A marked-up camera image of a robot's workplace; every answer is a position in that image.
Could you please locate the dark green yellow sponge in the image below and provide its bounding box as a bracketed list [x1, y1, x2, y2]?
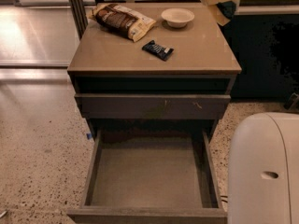
[220, 1, 238, 20]

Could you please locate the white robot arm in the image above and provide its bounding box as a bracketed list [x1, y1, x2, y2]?
[200, 0, 299, 224]

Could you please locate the grey drawer cabinet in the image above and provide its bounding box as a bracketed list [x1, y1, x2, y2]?
[67, 3, 241, 133]

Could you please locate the closed grey top drawer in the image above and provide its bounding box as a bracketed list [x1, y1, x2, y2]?
[75, 93, 231, 119]

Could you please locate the open grey middle drawer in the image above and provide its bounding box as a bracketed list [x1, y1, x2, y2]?
[66, 133, 227, 224]

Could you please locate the white ceramic bowl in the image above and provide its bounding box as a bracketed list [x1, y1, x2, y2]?
[161, 8, 194, 29]

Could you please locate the dark blue snack packet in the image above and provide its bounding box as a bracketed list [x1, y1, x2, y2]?
[142, 40, 174, 61]

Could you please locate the brown yellow chip bag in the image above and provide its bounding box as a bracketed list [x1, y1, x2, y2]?
[87, 4, 156, 42]

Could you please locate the blue tape piece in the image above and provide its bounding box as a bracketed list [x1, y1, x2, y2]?
[86, 133, 93, 140]

